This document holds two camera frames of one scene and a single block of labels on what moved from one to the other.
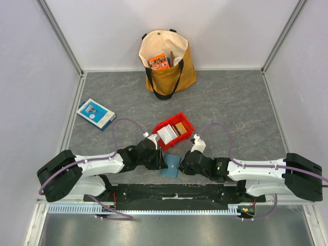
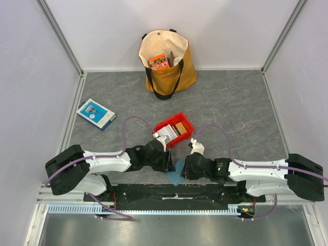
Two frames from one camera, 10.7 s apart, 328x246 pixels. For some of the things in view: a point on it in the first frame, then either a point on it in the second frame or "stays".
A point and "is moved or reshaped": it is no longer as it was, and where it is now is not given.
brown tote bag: x=165 y=83 stays
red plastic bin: x=178 y=118 stays
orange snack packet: x=159 y=62 stays
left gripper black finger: x=162 y=163 → x=170 y=166
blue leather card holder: x=172 y=161 is moved or reshaped
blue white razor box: x=96 y=114 stays
